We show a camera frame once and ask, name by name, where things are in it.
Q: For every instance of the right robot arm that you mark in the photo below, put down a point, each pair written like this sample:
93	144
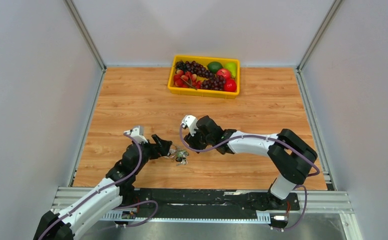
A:
293	157

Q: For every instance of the large silver keyring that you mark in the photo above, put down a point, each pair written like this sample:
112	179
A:
178	160

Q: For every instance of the yellow fruit tray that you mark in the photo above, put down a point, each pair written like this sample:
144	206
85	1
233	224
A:
203	93

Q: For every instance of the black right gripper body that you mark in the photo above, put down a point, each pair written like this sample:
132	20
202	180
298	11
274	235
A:
198	141

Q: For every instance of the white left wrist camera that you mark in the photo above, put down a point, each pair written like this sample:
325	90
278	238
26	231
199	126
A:
136	134

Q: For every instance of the red strawberries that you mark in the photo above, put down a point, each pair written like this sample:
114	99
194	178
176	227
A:
182	79

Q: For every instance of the dark grape bunch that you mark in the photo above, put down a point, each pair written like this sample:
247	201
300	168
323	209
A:
209	80

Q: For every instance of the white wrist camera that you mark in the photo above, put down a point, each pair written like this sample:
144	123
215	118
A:
136	134
189	122

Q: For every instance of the green key tag with key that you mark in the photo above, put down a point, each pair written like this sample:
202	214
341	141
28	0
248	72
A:
183	154

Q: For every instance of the red tomato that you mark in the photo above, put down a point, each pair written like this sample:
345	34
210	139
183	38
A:
230	85

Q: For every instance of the red apple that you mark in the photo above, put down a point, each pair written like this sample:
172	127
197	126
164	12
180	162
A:
223	74

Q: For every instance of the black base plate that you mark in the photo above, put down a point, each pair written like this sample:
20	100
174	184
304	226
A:
202	203

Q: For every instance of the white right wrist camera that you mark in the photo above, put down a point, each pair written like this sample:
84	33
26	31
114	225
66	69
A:
189	122

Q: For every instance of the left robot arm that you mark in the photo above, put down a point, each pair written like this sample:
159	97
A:
115	189

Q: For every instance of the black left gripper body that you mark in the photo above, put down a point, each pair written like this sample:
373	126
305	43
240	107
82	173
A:
152	152

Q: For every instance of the green avocado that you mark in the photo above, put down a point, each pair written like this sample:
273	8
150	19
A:
214	67

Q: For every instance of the green pear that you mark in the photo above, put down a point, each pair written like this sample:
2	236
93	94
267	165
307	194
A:
232	68

